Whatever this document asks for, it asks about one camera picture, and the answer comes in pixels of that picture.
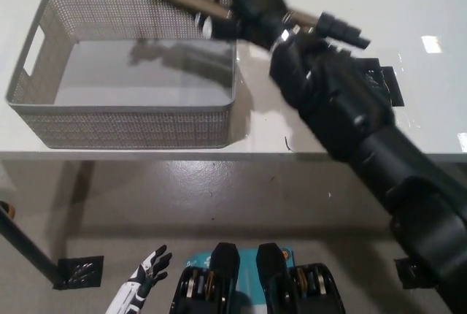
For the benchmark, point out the black robot body block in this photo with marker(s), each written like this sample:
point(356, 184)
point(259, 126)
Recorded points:
point(284, 292)
point(222, 292)

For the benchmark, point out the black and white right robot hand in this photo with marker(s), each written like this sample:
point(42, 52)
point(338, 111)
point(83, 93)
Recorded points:
point(255, 0)

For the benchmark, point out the grey perforated plastic basket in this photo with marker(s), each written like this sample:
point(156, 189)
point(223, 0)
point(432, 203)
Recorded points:
point(127, 128)

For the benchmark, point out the small dark scrap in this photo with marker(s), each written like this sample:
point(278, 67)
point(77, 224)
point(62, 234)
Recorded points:
point(288, 145)

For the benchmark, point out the left black robot body block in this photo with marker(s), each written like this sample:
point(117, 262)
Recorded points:
point(222, 292)

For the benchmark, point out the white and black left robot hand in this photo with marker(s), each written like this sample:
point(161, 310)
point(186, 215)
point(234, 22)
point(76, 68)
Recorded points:
point(155, 266)

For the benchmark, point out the right black robot body block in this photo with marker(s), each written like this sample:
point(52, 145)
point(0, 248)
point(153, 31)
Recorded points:
point(284, 292)

